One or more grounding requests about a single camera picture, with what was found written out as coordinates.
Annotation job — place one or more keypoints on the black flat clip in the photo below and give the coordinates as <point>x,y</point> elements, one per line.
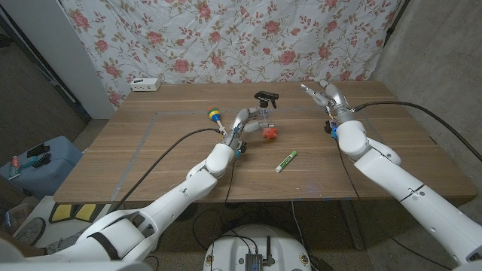
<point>37,150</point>

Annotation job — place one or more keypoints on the person's bare limb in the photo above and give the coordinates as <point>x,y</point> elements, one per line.
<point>15,246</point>

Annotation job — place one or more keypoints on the black antenna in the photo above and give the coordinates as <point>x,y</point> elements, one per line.
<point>269,250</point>

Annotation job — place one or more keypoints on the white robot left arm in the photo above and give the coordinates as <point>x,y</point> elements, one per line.
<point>169,203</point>

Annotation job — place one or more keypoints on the clear plastic dispenser bottle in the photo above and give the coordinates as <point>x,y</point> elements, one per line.
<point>263,119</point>

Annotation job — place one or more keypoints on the white robot shoulder cover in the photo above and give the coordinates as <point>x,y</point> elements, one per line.
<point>75,266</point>

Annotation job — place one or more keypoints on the red spiky stress ball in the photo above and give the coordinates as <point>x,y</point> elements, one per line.
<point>269,133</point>

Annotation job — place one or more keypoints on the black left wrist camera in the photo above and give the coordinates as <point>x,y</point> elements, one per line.
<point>242,147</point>

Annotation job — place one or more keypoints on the grey computer module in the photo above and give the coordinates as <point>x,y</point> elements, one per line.
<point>253,261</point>

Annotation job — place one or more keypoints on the multicoloured wooden maraca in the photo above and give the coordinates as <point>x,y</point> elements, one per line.
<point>214,114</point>

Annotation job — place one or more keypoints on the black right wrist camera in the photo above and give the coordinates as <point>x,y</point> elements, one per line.
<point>328,128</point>

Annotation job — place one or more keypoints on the black backdrop stand pole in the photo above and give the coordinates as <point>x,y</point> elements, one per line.
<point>393,22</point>

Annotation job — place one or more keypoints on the grey floor slipper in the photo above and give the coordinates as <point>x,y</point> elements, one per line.
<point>30,231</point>

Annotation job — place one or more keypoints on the black pump head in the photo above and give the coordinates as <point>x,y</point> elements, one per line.
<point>265,97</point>

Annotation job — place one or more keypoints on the white power strip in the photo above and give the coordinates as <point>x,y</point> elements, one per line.
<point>145,84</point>

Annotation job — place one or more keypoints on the green and white marker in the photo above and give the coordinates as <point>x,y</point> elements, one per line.
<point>286,162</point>

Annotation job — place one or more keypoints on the black hair brush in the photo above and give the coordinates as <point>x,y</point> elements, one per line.
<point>42,160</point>

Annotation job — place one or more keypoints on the grey table leg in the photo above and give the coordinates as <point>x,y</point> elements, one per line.
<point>354,229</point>

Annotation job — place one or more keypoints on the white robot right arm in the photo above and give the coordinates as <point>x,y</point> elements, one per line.
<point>395,177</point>

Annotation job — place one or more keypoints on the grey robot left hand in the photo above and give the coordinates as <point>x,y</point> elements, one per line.
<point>241,120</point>

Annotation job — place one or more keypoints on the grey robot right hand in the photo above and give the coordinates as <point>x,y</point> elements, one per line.
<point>337,99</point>

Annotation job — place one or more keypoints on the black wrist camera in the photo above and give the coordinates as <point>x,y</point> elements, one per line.
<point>328,128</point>
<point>242,147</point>

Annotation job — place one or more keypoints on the yellow and black floor item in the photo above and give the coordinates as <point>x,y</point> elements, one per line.
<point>86,212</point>

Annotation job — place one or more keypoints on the white robot torso base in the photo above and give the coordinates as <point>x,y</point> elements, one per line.
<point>233,248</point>

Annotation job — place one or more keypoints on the floral backdrop cloth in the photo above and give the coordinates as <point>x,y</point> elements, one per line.
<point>233,37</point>

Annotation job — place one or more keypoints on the red toothpaste tube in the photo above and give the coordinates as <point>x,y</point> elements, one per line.
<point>15,165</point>

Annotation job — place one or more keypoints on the blue storage box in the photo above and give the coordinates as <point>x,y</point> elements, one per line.
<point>52,173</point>

